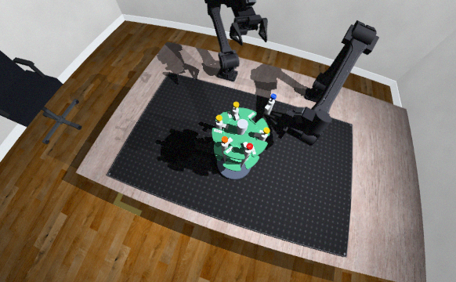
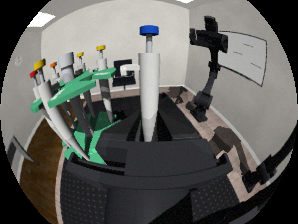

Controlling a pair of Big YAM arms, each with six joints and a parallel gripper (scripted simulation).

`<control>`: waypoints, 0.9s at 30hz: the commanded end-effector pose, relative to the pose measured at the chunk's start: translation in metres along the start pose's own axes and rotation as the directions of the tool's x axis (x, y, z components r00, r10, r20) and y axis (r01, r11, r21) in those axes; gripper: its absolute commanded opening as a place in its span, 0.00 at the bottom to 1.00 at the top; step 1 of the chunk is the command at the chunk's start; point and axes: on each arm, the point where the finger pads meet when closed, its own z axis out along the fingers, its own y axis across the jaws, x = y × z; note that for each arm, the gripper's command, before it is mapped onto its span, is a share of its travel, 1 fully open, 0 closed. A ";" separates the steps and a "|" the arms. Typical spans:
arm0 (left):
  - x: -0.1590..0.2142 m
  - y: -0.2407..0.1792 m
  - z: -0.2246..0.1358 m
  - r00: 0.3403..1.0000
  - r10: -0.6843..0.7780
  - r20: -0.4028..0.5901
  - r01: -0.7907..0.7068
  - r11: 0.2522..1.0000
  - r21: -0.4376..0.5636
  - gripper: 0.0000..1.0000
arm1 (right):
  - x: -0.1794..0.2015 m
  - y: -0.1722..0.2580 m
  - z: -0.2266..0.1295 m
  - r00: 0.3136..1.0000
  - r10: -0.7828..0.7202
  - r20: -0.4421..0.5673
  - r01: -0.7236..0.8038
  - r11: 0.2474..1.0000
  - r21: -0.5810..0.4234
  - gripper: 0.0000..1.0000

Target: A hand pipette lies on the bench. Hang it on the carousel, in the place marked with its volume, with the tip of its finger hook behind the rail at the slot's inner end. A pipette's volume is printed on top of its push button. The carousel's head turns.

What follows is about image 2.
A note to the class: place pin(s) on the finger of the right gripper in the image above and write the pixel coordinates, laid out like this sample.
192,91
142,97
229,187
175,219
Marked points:
224,43
192,36

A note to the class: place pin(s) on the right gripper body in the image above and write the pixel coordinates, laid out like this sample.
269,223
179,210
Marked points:
214,39

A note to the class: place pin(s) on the white pipette with yellow button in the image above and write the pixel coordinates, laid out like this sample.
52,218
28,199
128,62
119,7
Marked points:
46,93

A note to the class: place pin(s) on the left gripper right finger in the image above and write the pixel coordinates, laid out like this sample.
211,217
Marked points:
170,129

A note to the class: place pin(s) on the white pipette with blue button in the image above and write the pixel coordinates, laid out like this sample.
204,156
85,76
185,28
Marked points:
148,68

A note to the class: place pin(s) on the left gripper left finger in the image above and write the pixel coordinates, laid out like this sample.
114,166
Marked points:
128,129

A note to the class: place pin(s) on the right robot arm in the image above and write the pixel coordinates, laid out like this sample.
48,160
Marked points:
203,97

